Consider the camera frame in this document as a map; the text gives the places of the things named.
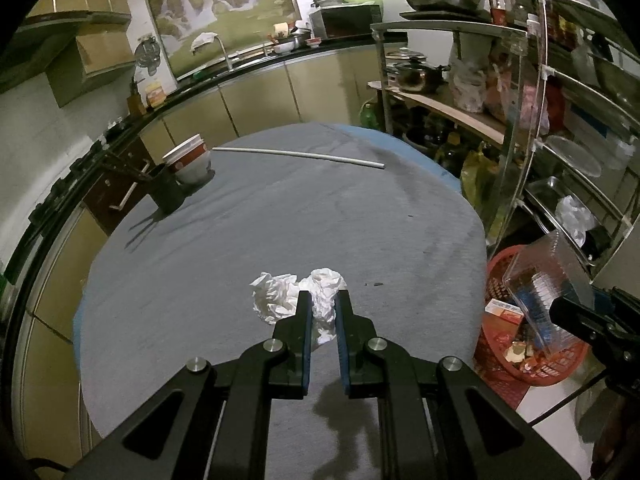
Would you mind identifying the steel cooking pot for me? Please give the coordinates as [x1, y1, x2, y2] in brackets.
[387, 57, 451, 93]

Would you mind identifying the clear plastic box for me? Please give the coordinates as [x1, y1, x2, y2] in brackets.
[502, 231, 596, 356]

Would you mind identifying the brown bottle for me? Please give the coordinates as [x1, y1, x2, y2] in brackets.
[127, 77, 146, 115]

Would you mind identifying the black cable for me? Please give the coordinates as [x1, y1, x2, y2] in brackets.
[527, 367, 618, 426]

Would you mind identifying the red packet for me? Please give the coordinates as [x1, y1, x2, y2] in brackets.
[545, 80, 566, 133]

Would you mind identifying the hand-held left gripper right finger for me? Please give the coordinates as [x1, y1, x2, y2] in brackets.
[334, 290, 583, 480]

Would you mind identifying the waterfall wall poster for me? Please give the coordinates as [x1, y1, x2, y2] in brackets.
[137, 0, 302, 81]

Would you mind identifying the white rag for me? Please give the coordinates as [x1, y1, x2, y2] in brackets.
[190, 32, 220, 53]

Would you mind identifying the round metal strainer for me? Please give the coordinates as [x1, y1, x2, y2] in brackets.
[135, 35, 162, 68]

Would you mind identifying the steel tray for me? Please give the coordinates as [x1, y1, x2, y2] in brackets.
[524, 176, 598, 261]

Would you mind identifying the microwave oven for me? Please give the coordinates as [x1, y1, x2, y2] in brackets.
[308, 4, 383, 40]

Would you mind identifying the red plastic basket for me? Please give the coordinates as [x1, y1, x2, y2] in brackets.
[472, 245, 591, 387]

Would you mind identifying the blue table cover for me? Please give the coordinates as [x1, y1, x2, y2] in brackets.
[327, 124, 463, 193]

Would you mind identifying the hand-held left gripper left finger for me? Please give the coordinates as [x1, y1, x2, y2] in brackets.
[70, 290, 313, 480]

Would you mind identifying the metal shelf rack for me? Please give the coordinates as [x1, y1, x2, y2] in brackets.
[370, 0, 640, 281]

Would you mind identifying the crumpled white plastic bag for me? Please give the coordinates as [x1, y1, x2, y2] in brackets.
[555, 195, 598, 246]

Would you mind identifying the green bottle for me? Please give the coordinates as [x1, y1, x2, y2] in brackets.
[360, 101, 383, 131]

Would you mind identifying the long white rod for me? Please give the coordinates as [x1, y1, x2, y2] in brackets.
[212, 146, 386, 169]

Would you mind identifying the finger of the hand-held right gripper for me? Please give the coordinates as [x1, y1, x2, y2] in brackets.
[592, 286, 640, 321]
[549, 294, 608, 343]

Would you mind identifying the translucent plastic bag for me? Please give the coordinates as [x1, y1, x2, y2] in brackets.
[447, 40, 493, 113]

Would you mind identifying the red white paper cup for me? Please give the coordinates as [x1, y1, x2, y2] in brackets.
[162, 134, 213, 185]

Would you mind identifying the wooden shelf board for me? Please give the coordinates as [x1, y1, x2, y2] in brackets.
[369, 81, 508, 146]

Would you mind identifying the kitchen faucet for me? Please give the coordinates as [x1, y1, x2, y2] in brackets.
[212, 35, 236, 72]

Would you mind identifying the steel pot lid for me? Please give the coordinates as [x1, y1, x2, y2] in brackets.
[386, 47, 428, 66]

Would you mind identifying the range hood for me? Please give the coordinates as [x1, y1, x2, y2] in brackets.
[0, 10, 138, 108]

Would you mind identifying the yellow plastic bag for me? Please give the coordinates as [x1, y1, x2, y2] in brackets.
[460, 142, 501, 211]

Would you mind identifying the black chopstick holder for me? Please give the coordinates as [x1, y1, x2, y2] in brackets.
[102, 152, 187, 213]

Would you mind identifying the clear round plastic container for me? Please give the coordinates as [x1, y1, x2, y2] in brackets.
[545, 135, 601, 177]

